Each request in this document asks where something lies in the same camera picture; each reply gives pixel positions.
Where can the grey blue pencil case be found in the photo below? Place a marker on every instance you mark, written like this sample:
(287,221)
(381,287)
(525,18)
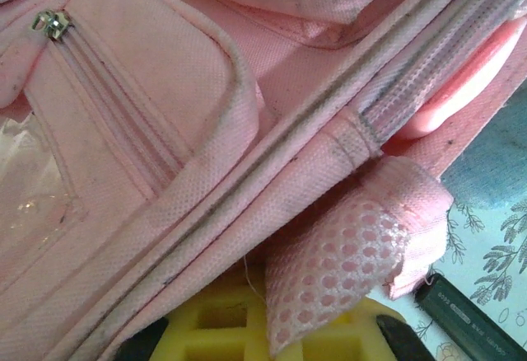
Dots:
(494,159)

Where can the black orange highlighter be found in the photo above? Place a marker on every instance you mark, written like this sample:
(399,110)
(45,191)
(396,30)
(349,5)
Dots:
(465,320)

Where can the pink student backpack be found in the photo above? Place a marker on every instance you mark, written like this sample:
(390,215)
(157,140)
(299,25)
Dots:
(164,89)

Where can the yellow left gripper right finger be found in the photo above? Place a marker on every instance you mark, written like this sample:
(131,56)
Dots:
(354,332)

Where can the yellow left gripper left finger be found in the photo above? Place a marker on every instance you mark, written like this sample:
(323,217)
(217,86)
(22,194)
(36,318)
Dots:
(222,336)

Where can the floral table cover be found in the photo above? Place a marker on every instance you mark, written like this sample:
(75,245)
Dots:
(473,249)

